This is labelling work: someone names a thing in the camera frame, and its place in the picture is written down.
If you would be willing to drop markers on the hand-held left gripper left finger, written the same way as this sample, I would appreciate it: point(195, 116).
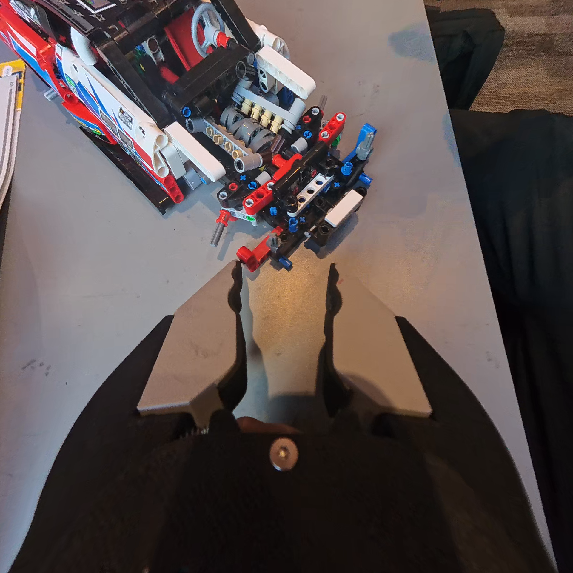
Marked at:
point(197, 358)

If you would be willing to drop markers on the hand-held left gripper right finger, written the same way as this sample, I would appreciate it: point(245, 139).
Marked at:
point(376, 362)

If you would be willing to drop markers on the black backpack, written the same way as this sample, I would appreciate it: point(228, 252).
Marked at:
point(465, 53)

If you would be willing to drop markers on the open instruction booklet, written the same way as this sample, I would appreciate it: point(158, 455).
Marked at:
point(9, 125)

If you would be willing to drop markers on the brick-built toy race car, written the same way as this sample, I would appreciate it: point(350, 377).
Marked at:
point(188, 112)

